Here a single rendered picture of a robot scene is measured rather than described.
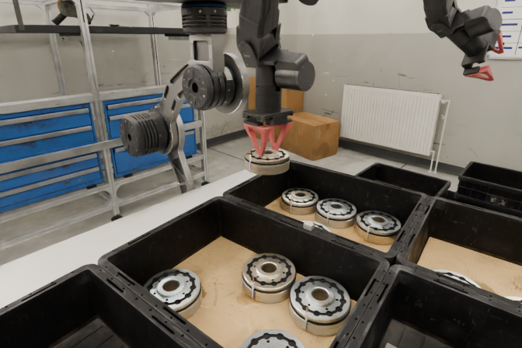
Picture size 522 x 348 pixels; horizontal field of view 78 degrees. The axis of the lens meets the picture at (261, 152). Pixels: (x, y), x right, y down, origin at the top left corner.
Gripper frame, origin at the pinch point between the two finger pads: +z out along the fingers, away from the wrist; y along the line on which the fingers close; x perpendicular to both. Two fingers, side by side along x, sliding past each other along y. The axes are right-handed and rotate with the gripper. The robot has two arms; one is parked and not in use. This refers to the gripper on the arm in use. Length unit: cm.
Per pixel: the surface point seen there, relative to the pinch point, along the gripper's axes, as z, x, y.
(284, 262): 18.0, -13.9, -9.4
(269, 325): 21.1, -20.1, -20.7
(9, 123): 20, 174, -23
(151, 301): 11.4, -11.5, -36.1
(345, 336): 11.2, -34.1, -22.2
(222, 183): 33, 50, 27
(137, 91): 10, 176, 53
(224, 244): 20.8, 2.3, -11.4
